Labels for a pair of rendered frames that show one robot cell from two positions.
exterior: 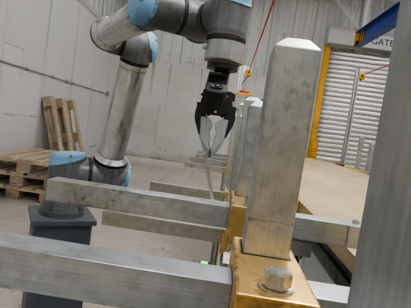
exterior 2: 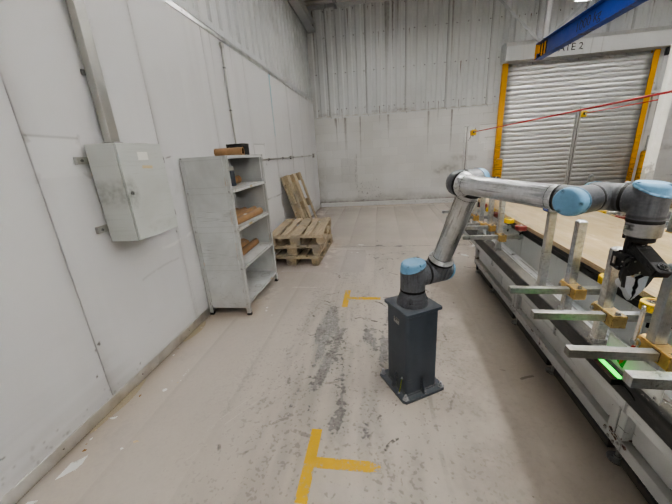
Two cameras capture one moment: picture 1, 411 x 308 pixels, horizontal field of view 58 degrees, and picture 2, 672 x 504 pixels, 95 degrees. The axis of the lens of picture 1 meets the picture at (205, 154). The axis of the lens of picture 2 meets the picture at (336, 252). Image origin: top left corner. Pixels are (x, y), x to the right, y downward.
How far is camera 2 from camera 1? 0.95 m
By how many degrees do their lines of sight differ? 15
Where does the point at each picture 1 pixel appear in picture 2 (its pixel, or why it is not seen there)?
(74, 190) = (651, 382)
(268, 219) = not seen: outside the picture
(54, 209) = (414, 304)
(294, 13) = (469, 38)
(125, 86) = (463, 213)
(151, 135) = (353, 182)
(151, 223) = (605, 354)
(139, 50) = not seen: hidden behind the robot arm
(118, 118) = (455, 235)
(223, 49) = (654, 232)
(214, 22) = (645, 213)
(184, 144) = (382, 184)
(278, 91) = not seen: outside the picture
